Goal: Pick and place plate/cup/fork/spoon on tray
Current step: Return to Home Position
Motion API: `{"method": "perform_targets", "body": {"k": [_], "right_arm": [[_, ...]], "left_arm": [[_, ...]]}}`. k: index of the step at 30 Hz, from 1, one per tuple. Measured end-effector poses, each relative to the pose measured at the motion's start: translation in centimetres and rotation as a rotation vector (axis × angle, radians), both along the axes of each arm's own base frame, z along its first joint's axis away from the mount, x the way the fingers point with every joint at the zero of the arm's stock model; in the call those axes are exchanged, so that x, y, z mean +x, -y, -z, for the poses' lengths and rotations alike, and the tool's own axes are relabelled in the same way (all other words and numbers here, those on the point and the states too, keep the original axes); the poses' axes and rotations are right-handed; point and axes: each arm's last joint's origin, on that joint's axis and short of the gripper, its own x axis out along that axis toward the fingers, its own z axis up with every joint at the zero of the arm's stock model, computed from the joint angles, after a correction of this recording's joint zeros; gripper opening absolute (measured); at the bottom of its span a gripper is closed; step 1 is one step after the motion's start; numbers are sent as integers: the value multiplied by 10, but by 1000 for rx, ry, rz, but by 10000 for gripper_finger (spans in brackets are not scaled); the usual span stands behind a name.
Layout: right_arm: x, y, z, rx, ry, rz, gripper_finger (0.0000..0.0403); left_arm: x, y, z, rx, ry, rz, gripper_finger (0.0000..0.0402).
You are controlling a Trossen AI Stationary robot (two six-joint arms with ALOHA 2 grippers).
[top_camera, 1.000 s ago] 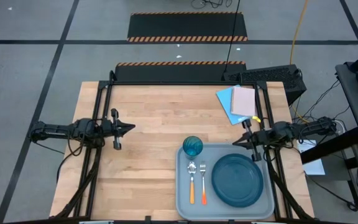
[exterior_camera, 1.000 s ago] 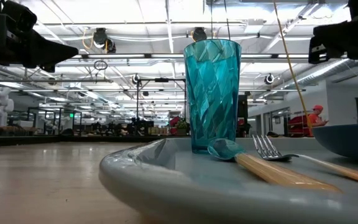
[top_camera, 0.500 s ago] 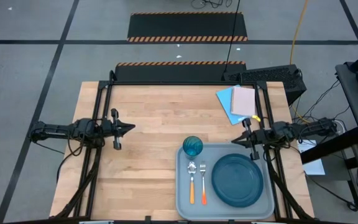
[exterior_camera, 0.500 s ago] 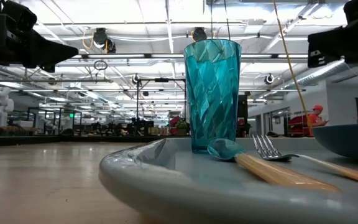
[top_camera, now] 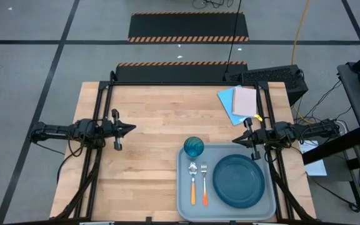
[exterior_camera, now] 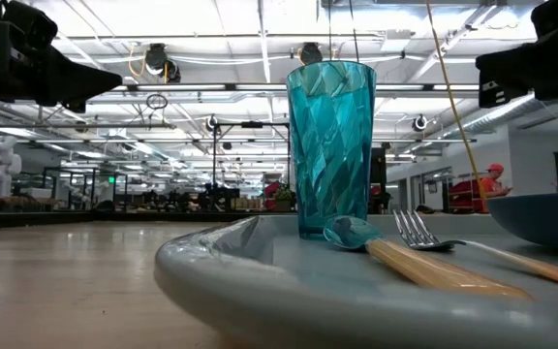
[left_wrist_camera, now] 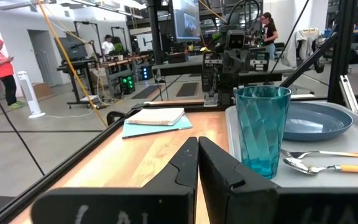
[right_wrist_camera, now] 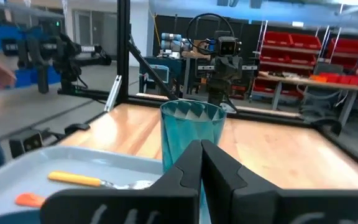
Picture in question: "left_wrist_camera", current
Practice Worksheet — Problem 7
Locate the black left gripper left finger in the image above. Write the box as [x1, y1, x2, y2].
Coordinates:
[30, 136, 200, 224]

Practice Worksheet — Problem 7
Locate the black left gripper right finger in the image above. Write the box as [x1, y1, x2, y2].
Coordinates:
[198, 136, 358, 224]

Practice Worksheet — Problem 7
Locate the teal faceted plastic cup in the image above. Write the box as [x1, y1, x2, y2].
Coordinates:
[234, 86, 292, 180]

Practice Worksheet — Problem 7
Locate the dark blue bowl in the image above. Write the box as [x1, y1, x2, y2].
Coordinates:
[283, 101, 354, 142]

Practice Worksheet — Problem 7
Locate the fork with orange-red handle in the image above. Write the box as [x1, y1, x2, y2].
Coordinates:
[280, 149, 358, 159]

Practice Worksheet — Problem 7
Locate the spoon with yellow-orange handle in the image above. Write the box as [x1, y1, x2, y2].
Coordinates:
[282, 157, 358, 176]

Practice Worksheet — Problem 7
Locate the grey plastic tray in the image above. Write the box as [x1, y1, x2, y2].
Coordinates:
[224, 101, 358, 189]

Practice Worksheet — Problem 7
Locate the person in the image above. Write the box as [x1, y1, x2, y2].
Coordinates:
[0, 37, 25, 110]
[259, 11, 280, 62]
[101, 34, 116, 57]

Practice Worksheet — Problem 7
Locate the grey table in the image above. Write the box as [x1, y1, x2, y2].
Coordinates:
[152, 55, 295, 85]

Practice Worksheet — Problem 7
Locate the black floor mat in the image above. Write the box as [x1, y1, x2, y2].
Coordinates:
[175, 82, 200, 98]
[131, 85, 162, 100]

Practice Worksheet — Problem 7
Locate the large lit display screen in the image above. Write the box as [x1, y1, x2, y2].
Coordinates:
[170, 0, 202, 44]

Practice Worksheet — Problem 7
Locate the white jacket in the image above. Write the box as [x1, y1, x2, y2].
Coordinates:
[286, 27, 320, 68]

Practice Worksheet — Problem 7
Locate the teal folder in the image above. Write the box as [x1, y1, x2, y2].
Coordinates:
[121, 114, 193, 140]

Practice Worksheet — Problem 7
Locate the white folded napkin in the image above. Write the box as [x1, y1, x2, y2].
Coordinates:
[125, 107, 186, 126]

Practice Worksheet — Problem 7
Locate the black pillar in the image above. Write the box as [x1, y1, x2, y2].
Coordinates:
[147, 0, 163, 65]

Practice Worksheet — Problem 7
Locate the computer with blue lights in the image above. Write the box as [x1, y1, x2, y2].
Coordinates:
[139, 64, 154, 81]

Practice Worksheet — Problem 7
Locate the black clamp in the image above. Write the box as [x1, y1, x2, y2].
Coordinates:
[106, 110, 127, 127]

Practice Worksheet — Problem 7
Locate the computer with green lights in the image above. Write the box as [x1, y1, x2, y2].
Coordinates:
[118, 73, 136, 95]

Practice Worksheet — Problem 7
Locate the potted green plant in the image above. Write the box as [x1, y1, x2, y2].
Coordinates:
[112, 42, 125, 62]

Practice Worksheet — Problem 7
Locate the long wooden workbench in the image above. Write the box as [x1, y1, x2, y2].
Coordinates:
[98, 54, 151, 97]

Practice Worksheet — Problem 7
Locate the cardboard box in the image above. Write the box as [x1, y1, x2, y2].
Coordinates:
[32, 82, 55, 100]

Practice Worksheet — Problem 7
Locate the black standing desk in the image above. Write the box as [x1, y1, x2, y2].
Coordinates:
[57, 57, 101, 110]

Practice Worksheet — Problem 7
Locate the black desk monitor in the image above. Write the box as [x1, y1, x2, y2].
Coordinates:
[54, 36, 89, 62]

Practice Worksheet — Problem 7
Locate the white tower fan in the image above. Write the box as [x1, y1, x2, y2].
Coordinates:
[16, 70, 47, 119]

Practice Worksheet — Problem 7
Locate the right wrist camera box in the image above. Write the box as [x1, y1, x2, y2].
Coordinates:
[226, 29, 247, 50]

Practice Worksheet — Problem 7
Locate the thin black cable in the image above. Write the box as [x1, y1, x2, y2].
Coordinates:
[0, 70, 45, 177]
[267, 0, 311, 76]

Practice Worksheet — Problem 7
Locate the black diagonal frame strut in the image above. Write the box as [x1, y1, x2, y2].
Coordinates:
[279, 30, 339, 90]

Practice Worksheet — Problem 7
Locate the black frame post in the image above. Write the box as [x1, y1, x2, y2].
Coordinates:
[327, 0, 358, 104]

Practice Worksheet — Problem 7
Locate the silver metal bracket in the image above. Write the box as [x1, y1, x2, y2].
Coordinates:
[339, 74, 358, 116]

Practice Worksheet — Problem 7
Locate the yellow cable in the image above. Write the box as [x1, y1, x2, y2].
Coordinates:
[37, 0, 109, 128]

